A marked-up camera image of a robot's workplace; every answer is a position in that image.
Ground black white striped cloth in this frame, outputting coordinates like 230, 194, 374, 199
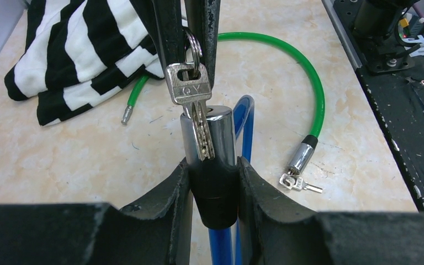
4, 1, 164, 126

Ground green cable lock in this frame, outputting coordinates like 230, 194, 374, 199
121, 31, 325, 176

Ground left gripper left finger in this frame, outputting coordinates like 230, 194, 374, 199
120, 160, 193, 264

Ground blue cable lock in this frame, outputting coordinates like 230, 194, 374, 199
180, 95, 255, 264

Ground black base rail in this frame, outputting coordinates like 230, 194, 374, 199
324, 1, 424, 211

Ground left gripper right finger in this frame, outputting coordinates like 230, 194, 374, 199
238, 157, 316, 264

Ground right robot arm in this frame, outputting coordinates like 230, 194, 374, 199
131, 1, 415, 85

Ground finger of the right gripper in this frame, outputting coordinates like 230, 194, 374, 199
151, 0, 185, 70
184, 0, 221, 87

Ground silver blue lock keys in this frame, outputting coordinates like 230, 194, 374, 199
165, 27, 215, 161

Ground silver green lock keys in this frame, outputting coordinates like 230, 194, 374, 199
279, 173, 323, 193

